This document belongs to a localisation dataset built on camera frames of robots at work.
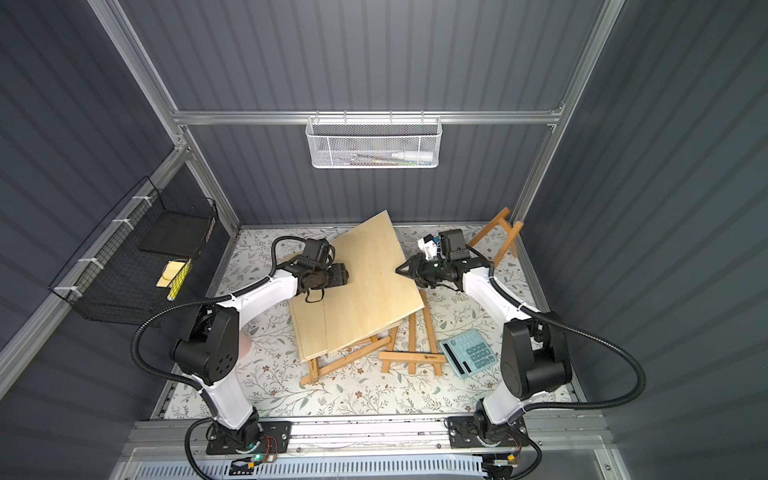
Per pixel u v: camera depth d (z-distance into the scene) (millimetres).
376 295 844
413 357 823
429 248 819
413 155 893
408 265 794
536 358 459
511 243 916
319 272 786
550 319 456
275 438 723
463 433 736
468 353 857
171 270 750
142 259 742
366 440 739
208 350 488
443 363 836
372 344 866
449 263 692
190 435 666
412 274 764
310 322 899
